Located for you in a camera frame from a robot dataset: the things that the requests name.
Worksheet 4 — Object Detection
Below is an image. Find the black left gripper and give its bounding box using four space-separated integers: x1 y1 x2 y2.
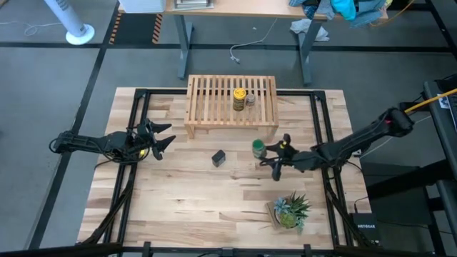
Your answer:
132 119 177 161

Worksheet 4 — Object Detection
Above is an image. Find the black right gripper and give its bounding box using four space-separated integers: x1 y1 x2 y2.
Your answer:
259 133 318 182

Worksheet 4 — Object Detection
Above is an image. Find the green-lid spice jar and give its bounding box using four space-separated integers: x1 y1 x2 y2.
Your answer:
251 138 268 160

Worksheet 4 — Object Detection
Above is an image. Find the black spice tin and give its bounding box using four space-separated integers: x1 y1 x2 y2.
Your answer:
211 149 227 168

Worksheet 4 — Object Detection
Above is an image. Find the yellow-lid spice jar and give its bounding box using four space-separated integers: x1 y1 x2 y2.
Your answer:
232 87 248 112

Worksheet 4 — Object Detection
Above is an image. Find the wooden slatted shelf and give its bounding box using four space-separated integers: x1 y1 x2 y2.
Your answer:
184 74 280 140

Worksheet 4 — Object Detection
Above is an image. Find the potted succulent plant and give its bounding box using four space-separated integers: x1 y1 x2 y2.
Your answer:
264 191 312 236

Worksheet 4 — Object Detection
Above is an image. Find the black mat with orange stripes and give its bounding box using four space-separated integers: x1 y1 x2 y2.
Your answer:
109 12 164 46

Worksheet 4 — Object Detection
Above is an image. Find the black Netgear router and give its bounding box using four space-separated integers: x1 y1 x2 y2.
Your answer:
348 212 382 247

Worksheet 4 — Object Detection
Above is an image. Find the white box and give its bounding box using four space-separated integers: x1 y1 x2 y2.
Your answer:
117 0 167 14

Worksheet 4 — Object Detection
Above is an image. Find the white cloth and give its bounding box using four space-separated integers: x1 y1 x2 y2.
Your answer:
289 18 330 43

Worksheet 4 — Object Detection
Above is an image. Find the stack of books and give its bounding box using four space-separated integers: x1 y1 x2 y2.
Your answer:
172 0 215 11

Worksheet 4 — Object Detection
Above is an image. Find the white standing fan base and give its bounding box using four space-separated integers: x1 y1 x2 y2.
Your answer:
43 0 96 46

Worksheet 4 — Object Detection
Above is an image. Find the wooden desk with grey legs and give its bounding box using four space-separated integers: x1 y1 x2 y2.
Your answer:
117 0 389 86

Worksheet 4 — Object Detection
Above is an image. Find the pile of blue clothes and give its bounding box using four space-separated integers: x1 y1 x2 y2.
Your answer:
288 0 388 29

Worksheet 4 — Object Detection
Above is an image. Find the black side desk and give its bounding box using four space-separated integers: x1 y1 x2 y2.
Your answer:
423 73 457 257

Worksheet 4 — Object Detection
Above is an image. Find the white printed label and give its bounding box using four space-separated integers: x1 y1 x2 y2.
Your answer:
437 93 451 110

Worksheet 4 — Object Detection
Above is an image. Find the black metal table frame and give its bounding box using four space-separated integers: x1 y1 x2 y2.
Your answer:
76 88 372 257

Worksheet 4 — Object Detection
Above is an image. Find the black cable bundle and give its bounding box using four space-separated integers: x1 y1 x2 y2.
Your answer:
84 174 135 246
321 167 368 247

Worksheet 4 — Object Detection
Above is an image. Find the grey floor cable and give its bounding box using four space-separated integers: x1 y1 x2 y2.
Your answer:
229 17 278 64

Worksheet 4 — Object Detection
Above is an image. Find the thick yellow cable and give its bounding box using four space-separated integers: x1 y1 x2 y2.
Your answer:
405 88 457 114

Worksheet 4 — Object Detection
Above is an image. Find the thin white floor cable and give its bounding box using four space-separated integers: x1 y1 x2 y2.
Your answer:
0 20 64 37

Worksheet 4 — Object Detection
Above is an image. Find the thin yellow cable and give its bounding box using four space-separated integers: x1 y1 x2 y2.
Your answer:
369 0 417 28

